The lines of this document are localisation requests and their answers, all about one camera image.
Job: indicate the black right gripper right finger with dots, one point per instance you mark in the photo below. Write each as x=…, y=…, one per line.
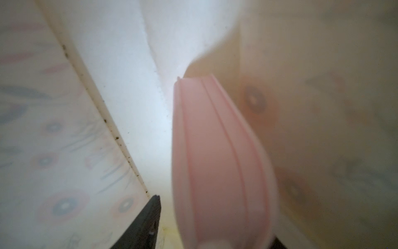
x=276, y=244

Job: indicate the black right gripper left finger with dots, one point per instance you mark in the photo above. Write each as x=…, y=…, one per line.
x=142, y=233

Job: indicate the cream canvas tote bag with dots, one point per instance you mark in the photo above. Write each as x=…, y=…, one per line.
x=87, y=91

